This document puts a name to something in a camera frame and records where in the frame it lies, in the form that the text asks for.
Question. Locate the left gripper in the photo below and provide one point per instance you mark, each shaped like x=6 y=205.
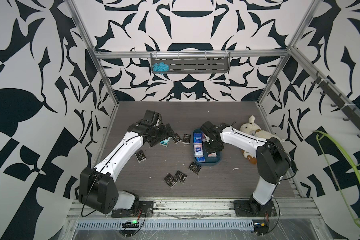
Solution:
x=163 y=134

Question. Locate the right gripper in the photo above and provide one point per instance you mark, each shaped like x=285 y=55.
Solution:
x=215 y=149

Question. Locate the blue barcode tissue pack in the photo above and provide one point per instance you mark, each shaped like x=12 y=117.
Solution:
x=198 y=138

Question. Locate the pink blue Tempo tissue pack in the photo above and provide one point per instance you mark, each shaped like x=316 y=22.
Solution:
x=198 y=150

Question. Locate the teal plastic storage box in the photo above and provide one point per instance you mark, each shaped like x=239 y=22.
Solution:
x=208 y=161

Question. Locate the teal cartoon tissue pack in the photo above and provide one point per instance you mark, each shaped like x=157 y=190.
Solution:
x=165 y=142

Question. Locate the dark blue Tempo tissue pack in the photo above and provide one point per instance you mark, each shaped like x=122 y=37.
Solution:
x=200 y=159

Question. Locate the black Face tissue pack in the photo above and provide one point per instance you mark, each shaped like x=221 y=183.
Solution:
x=176 y=138
x=180 y=176
x=186 y=139
x=140 y=155
x=195 y=168
x=170 y=180

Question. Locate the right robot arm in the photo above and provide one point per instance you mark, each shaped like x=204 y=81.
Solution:
x=273 y=161

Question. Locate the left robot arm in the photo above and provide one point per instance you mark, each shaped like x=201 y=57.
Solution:
x=97 y=189

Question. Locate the black round plug box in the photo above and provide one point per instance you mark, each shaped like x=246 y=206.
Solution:
x=261 y=229

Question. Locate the small black electronics box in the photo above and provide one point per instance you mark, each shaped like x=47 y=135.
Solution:
x=131 y=225

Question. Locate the white plush toy dog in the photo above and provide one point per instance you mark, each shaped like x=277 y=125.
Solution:
x=255 y=130

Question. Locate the cyan crumpled item in rack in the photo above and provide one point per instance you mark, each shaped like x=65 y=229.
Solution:
x=160 y=68

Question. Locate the green hoop tube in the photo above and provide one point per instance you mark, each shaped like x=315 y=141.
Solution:
x=320 y=135

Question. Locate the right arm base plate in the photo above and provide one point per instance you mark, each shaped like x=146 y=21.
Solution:
x=249 y=208

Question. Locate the grey slotted wall rack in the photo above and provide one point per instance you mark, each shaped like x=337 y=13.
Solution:
x=193 y=63

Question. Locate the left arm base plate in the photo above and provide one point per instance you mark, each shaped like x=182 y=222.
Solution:
x=141 y=208

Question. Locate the white ribbed cable duct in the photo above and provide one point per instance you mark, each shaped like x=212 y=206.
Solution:
x=216 y=224

